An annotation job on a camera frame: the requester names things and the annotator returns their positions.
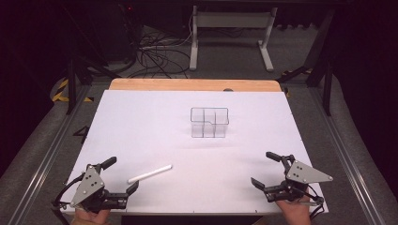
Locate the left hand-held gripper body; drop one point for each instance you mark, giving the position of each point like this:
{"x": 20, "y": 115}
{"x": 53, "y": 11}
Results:
{"x": 89, "y": 184}

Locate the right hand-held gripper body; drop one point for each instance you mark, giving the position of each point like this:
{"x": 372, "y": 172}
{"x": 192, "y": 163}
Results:
{"x": 303, "y": 175}

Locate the person's left hand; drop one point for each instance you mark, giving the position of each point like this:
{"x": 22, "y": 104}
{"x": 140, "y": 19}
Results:
{"x": 89, "y": 218}

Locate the person's right hand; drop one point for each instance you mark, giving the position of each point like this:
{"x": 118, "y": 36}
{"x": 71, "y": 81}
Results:
{"x": 295, "y": 212}

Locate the white stick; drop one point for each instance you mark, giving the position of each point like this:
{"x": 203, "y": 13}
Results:
{"x": 150, "y": 173}

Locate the white table sheet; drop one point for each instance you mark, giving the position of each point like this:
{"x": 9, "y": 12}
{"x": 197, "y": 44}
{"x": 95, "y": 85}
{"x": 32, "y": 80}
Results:
{"x": 175, "y": 150}

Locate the clear plastic compartment box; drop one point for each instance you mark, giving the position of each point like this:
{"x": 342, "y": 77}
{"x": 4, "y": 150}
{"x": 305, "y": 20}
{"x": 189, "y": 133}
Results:
{"x": 209, "y": 123}

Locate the black metal stand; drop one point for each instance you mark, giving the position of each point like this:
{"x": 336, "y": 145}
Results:
{"x": 327, "y": 90}
{"x": 71, "y": 87}

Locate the yellow black hazard tape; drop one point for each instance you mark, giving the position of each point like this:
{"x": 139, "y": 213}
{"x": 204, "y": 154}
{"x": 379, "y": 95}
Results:
{"x": 61, "y": 88}

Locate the black equipment case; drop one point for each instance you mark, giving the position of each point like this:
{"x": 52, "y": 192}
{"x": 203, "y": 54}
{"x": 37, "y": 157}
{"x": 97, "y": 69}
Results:
{"x": 115, "y": 31}

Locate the black triangular bracket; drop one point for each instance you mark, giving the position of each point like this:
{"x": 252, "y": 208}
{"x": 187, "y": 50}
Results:
{"x": 82, "y": 133}

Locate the aluminium floor rail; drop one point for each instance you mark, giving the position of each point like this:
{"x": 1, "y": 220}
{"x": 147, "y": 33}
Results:
{"x": 341, "y": 150}
{"x": 47, "y": 159}

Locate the white metal stand frame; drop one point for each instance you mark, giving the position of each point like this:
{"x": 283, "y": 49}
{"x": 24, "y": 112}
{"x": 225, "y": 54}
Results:
{"x": 231, "y": 19}

